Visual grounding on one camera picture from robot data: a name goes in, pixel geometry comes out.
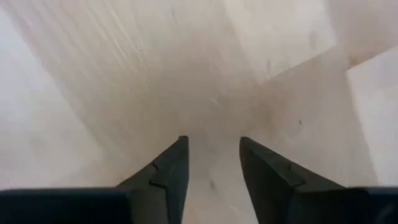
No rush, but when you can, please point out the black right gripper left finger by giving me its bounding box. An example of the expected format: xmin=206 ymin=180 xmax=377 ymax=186
xmin=116 ymin=135 xmax=190 ymax=224

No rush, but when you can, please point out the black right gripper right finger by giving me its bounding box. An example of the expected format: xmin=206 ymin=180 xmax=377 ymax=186
xmin=239 ymin=136 xmax=349 ymax=224

